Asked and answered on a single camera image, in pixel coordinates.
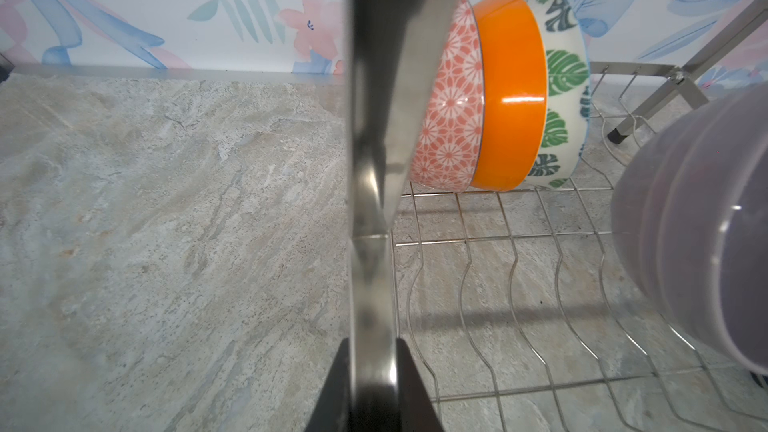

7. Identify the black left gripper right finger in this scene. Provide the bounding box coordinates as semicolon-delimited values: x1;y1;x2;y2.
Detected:
396;338;444;432

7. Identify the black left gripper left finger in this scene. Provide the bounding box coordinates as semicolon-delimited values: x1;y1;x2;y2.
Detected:
304;338;350;432

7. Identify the stainless steel dish rack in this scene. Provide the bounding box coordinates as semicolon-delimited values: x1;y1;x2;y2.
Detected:
344;0;767;431

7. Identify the lilac bowl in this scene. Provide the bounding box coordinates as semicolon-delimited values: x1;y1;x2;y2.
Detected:
611;84;767;375

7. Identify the white bowl orange outside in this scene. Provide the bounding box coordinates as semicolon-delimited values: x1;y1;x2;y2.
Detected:
472;0;548;192

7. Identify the green leaf pattern bowl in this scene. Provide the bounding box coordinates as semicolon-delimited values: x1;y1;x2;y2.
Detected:
523;0;592;189

